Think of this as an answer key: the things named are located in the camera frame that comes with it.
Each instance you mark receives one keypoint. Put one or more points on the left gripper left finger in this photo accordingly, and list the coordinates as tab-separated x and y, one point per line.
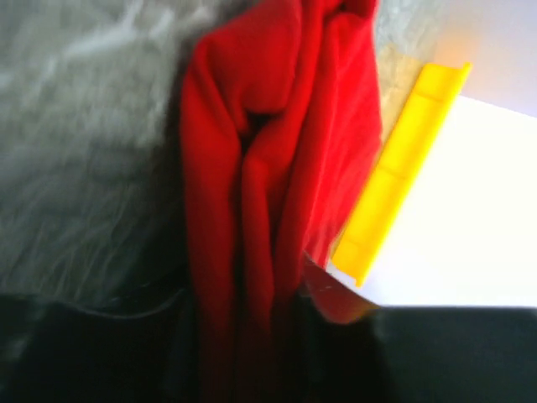
140	350

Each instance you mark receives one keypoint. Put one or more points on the yellow plastic bin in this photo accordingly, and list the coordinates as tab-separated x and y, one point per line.
419	123

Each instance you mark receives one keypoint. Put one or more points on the red t shirt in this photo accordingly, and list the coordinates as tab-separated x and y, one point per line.
279	127

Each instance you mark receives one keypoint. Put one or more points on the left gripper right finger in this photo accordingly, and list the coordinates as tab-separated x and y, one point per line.
356	351

